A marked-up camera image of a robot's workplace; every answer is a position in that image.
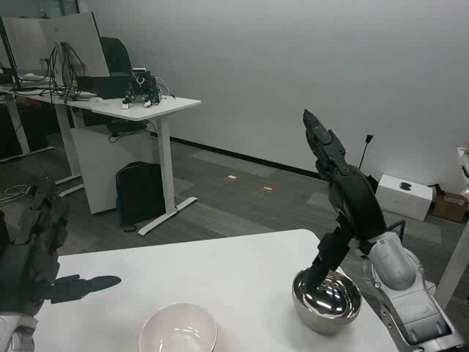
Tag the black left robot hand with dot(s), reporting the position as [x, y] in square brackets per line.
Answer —
[33, 256]

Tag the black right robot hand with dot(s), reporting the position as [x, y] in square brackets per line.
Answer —
[357, 205]

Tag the pale plastic bowl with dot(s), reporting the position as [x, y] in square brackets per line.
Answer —
[176, 319]

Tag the shiny steel bowl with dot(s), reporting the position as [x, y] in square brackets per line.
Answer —
[329, 319]

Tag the white product box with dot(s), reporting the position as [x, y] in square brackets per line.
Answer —
[403, 201]

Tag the black folded umbrella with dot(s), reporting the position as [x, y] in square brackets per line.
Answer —
[369, 138]

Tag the brown cardboard box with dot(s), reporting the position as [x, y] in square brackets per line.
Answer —
[448, 209]

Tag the brass floor outlet plate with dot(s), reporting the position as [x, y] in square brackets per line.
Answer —
[266, 189]
[231, 177]

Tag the white under-desk cabinet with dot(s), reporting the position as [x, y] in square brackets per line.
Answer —
[99, 165]

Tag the white furniture leg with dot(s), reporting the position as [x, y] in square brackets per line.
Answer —
[456, 264]

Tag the black backpack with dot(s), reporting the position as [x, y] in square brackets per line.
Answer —
[141, 194]

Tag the white desk with cluttered underside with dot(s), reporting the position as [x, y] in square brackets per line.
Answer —
[18, 124]

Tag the black desktop box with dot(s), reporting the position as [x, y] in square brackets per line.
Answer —
[106, 86]

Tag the white standing desk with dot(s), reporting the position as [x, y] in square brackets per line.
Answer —
[146, 108]

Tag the small black desktop robot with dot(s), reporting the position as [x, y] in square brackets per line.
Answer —
[141, 84]

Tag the white-backed computer monitor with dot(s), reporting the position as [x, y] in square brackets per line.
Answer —
[80, 40]
[25, 44]

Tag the black office chair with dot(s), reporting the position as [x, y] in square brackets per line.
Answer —
[117, 55]

